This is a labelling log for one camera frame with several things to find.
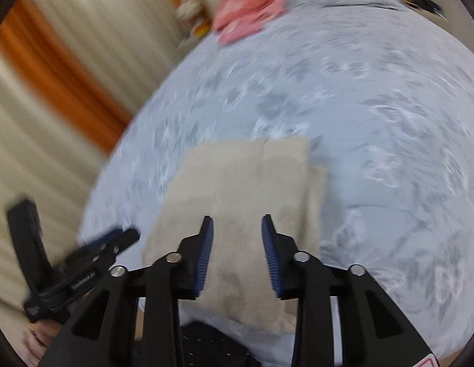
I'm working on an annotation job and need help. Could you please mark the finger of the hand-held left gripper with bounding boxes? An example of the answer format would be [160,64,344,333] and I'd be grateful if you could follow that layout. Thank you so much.
[80,228,124,255]
[91,230,141,265]

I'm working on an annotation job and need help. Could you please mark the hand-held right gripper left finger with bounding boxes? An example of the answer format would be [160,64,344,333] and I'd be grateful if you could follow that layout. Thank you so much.
[38,216,214,367]

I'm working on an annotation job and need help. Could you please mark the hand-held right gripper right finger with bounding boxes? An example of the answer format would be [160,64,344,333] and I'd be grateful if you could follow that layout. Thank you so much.
[261,214,436,367]

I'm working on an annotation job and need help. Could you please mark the cream knit sweater heart buttons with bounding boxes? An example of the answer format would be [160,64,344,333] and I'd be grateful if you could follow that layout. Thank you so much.
[143,135,329,333]

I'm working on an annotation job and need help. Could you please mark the person's left hand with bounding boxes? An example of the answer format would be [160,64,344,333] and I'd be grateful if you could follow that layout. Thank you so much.
[23,320,62,367]

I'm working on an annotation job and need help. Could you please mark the dark studded clothing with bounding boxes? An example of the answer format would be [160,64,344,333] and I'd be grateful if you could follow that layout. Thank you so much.
[179,321,262,367]

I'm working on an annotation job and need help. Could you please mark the cream curtain with orange stripe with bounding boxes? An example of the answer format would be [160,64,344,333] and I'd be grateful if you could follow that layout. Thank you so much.
[0,0,184,325]

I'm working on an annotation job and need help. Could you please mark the light blue butterfly print blanket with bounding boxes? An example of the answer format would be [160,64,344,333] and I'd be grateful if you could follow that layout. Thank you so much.
[78,0,474,367]

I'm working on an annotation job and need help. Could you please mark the cream plush toy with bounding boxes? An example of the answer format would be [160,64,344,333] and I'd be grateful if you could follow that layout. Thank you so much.
[176,0,207,24]

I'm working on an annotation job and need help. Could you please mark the pink garment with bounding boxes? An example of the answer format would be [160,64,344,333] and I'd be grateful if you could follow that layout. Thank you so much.
[212,0,299,45]

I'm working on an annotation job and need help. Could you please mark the black object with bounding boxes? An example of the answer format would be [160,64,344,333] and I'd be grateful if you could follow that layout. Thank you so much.
[410,0,446,19]

